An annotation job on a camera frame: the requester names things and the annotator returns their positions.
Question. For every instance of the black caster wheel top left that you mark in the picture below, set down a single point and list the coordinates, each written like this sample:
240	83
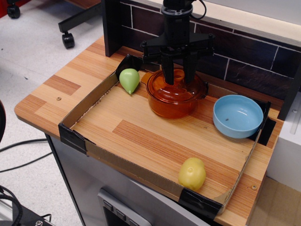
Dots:
13	10

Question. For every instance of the orange transparent pot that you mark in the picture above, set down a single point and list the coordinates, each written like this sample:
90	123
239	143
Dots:
169	110

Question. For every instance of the light blue bowl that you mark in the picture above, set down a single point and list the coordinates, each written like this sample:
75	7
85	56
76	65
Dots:
237	116

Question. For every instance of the cardboard fence with black tape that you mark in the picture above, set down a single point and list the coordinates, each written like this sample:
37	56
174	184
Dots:
122	131

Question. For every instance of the orange transparent pot lid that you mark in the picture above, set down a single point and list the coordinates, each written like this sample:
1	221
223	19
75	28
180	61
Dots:
179	91

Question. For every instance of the black office chair base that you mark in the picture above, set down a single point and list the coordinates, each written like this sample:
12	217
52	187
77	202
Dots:
90	9

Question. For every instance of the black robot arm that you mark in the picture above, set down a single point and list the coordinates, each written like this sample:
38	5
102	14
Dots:
178	3

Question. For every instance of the green plastic pear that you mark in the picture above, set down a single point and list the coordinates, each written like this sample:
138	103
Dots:
129	79

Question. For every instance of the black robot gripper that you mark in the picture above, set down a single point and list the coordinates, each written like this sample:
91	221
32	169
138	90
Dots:
178	42

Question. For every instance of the yellow plastic potato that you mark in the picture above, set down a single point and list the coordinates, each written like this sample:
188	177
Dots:
192	174

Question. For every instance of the grey toy oven front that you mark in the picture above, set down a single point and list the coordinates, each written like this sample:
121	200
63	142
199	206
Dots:
141	206

